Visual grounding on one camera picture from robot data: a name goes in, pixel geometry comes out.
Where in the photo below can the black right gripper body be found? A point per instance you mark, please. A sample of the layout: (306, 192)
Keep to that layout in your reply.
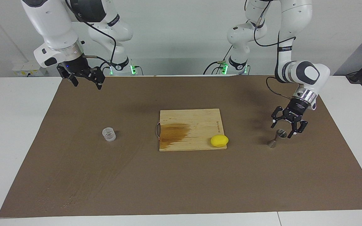
(74, 67)

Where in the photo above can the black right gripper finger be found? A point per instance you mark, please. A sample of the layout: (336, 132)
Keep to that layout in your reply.
(71, 78)
(99, 77)

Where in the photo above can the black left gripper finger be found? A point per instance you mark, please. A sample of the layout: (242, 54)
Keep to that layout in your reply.
(291, 134)
(273, 121)

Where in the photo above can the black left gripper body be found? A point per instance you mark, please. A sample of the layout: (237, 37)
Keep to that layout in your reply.
(295, 111)

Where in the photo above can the steel jigger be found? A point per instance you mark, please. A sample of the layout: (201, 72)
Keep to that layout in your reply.
(274, 142)

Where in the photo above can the clear plastic cup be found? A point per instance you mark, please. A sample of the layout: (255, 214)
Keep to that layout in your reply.
(109, 135)

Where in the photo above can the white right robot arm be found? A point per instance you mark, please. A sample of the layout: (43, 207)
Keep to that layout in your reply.
(55, 28)

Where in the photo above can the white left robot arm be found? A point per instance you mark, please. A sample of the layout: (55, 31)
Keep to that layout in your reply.
(294, 18)

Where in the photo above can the white power strip box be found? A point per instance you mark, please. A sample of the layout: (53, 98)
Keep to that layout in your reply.
(24, 69)

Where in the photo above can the yellow lemon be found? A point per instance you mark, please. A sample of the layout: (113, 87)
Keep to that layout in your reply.
(219, 141)

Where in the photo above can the bamboo cutting board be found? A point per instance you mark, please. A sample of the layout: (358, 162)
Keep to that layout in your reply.
(190, 125)

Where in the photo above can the brown table mat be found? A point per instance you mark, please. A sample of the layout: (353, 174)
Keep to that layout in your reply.
(181, 182)

